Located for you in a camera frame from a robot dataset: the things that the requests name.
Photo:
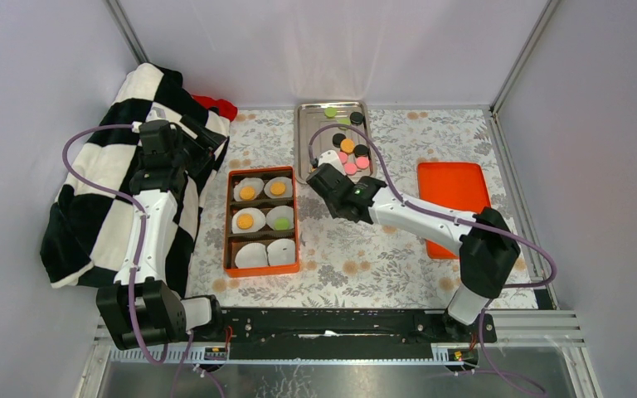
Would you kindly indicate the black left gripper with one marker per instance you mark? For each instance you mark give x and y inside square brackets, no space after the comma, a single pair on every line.
[205,143]

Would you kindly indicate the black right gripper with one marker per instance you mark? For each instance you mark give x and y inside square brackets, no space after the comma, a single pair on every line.
[331,209]

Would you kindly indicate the yellow cookie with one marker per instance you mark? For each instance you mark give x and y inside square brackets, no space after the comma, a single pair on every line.
[245,221]
[278,188]
[347,146]
[247,193]

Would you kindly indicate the stainless steel tray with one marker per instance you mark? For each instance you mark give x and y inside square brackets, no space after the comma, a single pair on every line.
[313,134]

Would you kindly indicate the orange cookie box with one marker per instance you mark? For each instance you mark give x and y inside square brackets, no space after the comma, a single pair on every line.
[262,229]

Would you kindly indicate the orange box lid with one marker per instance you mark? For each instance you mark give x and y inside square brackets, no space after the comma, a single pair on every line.
[460,186]

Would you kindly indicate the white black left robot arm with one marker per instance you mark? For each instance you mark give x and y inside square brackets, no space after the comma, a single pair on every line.
[139,308]

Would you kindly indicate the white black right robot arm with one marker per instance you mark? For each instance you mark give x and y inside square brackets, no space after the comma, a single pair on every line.
[485,246]

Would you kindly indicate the pink cookie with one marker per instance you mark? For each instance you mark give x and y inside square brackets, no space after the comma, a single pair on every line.
[350,168]
[362,163]
[342,157]

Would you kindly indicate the black cookie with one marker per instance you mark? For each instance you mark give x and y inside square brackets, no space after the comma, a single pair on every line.
[361,151]
[337,140]
[356,118]

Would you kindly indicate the white paper cookie liner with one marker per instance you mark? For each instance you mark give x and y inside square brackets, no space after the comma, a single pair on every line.
[281,252]
[259,218]
[289,183]
[255,182]
[252,255]
[277,212]

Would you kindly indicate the red cloth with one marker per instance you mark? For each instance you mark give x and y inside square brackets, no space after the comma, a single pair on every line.
[222,107]

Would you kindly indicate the black white checkered blanket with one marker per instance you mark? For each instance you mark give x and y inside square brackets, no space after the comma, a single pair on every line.
[88,230]

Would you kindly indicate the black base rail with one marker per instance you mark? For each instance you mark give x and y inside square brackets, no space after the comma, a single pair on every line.
[277,334]

